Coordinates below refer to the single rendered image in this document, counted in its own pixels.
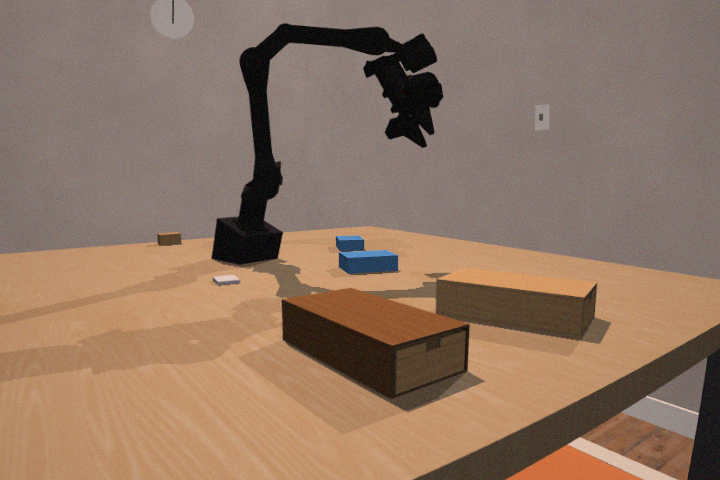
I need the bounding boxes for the blue rectangular block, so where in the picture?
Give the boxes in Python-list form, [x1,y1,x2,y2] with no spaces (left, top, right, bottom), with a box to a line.
[336,235,364,251]
[339,250,398,274]

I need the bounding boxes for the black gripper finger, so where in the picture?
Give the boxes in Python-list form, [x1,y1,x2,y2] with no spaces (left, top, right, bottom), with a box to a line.
[405,93,435,135]
[394,120,427,148]

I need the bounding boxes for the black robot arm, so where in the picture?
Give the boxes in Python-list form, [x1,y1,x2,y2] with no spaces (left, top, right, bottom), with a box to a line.
[233,23,437,231]

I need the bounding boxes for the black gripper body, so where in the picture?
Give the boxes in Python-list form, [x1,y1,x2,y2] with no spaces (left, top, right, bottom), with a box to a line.
[382,72,438,139]

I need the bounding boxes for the small white cube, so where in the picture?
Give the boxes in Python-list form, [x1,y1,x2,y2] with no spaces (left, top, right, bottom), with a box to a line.
[213,275,240,286]

